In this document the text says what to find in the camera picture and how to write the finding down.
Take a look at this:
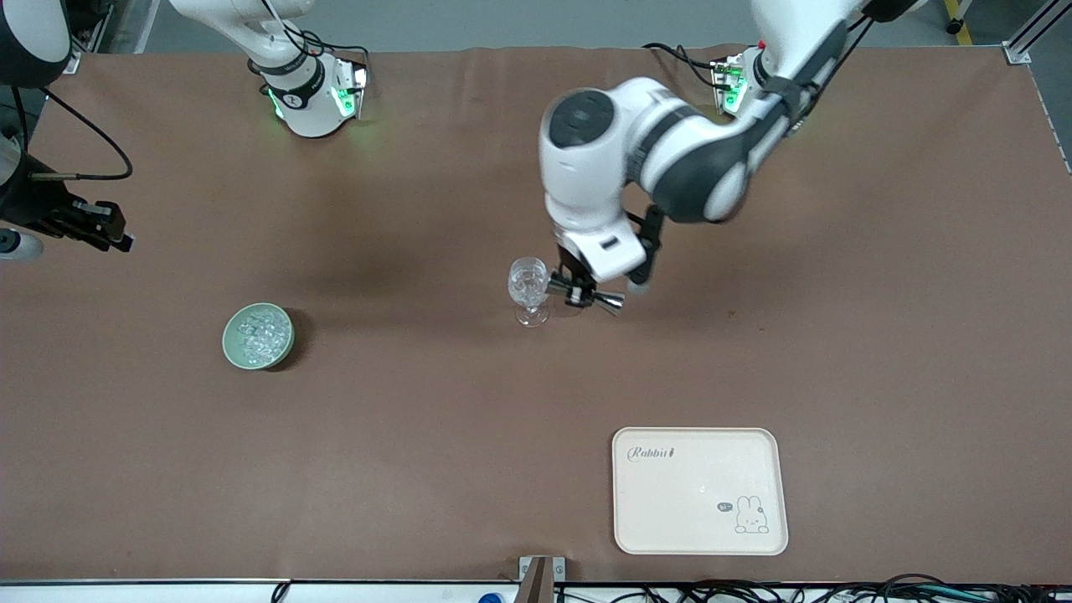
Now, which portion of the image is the steel double-ended jigger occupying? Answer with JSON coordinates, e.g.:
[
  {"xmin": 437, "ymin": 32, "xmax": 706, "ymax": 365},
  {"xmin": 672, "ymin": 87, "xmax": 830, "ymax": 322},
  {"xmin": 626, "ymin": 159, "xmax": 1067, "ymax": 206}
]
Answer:
[{"xmin": 546, "ymin": 276, "xmax": 626, "ymax": 317}]

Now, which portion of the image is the clear cut-crystal wine glass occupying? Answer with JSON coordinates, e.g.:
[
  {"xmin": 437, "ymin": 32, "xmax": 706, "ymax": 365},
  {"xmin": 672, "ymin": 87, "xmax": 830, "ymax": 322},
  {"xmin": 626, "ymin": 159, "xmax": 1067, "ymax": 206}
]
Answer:
[{"xmin": 508, "ymin": 256, "xmax": 554, "ymax": 328}]

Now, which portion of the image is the green ceramic bowl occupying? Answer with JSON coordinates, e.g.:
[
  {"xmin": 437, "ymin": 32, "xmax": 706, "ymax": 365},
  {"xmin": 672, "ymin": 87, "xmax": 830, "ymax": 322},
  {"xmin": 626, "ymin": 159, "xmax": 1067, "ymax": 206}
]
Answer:
[{"xmin": 221, "ymin": 302, "xmax": 296, "ymax": 371}]

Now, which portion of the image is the cream tray with rabbit print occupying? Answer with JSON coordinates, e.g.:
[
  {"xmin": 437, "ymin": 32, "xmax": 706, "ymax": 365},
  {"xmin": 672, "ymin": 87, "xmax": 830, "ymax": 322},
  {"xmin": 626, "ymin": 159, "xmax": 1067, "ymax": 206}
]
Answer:
[{"xmin": 611, "ymin": 426, "xmax": 790, "ymax": 557}]

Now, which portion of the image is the brown table cover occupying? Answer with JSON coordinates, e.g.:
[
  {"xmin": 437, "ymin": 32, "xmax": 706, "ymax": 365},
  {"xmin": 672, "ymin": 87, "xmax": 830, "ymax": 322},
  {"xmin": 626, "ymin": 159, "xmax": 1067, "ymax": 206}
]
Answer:
[{"xmin": 0, "ymin": 46, "xmax": 1072, "ymax": 585}]

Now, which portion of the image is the black right arm wrist cable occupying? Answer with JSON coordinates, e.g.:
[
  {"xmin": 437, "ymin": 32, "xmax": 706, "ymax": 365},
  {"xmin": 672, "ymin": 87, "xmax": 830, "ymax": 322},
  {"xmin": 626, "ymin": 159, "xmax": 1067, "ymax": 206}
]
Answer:
[{"xmin": 12, "ymin": 84, "xmax": 134, "ymax": 182}]

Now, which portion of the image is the aluminium frame profile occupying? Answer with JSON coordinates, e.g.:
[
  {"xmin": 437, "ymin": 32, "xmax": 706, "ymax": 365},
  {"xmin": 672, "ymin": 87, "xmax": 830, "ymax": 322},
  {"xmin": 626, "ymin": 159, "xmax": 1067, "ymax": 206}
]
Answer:
[
  {"xmin": 1001, "ymin": 0, "xmax": 1072, "ymax": 64},
  {"xmin": 67, "ymin": 0, "xmax": 114, "ymax": 74}
]

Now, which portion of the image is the black left arm base cable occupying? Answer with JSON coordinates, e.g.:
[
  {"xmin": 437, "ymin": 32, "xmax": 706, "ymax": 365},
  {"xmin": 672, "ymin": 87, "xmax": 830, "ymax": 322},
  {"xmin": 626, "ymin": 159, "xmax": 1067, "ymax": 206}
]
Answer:
[{"xmin": 642, "ymin": 42, "xmax": 723, "ymax": 90}]

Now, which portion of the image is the black arm base cable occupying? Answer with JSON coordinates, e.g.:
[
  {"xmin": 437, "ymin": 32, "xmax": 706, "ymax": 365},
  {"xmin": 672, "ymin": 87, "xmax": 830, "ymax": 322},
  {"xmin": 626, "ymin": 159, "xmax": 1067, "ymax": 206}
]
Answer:
[
  {"xmin": 251, "ymin": 0, "xmax": 374, "ymax": 85},
  {"xmin": 642, "ymin": 42, "xmax": 723, "ymax": 90}
]

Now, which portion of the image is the black right arm base cable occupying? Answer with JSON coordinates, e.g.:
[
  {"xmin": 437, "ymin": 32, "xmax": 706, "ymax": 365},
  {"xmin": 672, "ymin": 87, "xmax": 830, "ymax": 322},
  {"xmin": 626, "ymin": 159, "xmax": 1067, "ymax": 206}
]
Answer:
[{"xmin": 251, "ymin": 0, "xmax": 374, "ymax": 85}]

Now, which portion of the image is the teal cable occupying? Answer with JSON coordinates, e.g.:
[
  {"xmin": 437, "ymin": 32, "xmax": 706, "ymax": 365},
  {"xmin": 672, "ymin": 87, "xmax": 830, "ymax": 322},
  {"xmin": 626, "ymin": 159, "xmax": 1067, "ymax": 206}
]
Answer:
[{"xmin": 917, "ymin": 586, "xmax": 1014, "ymax": 600}]

